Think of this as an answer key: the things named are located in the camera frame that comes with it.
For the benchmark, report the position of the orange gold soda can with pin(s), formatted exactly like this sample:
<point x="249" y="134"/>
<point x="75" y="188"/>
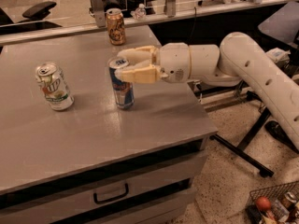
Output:
<point x="115" y="26"/>

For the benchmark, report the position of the grey cabinet drawer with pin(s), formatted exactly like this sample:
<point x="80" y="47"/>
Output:
<point x="157" y="193"/>

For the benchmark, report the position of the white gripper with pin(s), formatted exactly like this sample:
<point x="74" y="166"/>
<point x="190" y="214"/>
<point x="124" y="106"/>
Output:
<point x="173" y="62"/>

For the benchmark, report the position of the white folded packet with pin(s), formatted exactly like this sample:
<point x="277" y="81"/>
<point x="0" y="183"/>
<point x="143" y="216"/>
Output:
<point x="278" y="55"/>

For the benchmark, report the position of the small clear bottle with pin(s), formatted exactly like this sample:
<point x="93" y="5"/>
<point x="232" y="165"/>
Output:
<point x="140" y="13"/>

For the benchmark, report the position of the black shoe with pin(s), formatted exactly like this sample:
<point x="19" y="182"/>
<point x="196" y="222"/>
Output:
<point x="276" y="132"/>

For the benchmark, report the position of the black metal stand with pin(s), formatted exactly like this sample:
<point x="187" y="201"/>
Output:
<point x="225" y="99"/>

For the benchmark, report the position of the small jar in basket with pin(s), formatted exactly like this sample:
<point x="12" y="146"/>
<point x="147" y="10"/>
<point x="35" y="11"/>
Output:
<point x="289" y="200"/>

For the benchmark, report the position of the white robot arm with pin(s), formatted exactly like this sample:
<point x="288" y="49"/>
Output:
<point x="237" y="58"/>

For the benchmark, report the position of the blue silver redbull can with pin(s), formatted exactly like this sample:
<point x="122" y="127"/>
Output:
<point x="123" y="91"/>

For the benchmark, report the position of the black drawer handle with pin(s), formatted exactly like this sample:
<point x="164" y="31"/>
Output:
<point x="111" y="195"/>

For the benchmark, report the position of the red apple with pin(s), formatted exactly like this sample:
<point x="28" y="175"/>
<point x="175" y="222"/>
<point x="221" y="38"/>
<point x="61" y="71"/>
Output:
<point x="263" y="204"/>

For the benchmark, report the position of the black wire basket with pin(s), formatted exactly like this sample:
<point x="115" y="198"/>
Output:
<point x="278" y="214"/>

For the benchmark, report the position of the white green 7up can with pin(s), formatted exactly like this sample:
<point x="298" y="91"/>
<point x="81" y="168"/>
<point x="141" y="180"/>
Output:
<point x="50" y="79"/>

